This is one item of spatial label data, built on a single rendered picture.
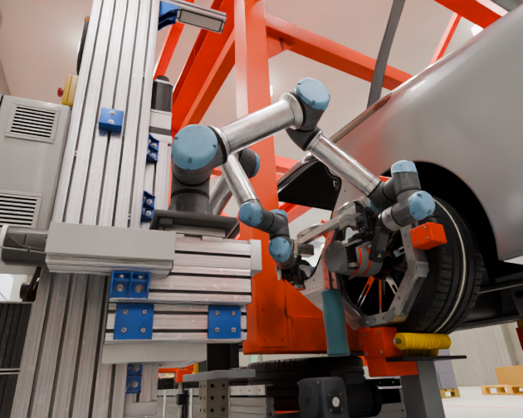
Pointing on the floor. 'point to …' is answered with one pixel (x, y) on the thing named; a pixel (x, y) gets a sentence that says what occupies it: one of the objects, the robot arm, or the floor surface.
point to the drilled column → (213, 399)
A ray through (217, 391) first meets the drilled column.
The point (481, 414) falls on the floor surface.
